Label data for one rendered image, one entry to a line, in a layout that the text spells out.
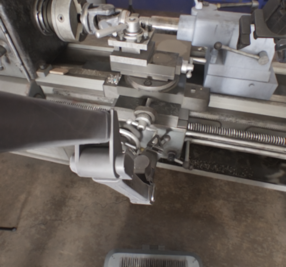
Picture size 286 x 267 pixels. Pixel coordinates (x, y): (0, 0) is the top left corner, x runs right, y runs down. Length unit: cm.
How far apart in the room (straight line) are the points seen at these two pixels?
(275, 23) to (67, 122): 44
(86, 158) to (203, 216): 137
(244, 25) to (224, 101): 62
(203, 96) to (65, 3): 80
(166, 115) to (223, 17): 52
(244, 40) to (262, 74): 63
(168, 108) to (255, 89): 45
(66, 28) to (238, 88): 91
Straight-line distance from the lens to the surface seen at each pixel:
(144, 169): 71
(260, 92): 120
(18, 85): 137
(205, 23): 107
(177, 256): 133
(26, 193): 192
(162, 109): 97
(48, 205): 180
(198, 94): 108
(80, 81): 123
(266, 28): 54
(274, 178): 151
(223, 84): 114
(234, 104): 114
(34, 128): 23
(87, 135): 32
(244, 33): 55
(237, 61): 112
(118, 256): 133
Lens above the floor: 157
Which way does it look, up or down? 49 degrees down
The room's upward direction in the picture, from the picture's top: straight up
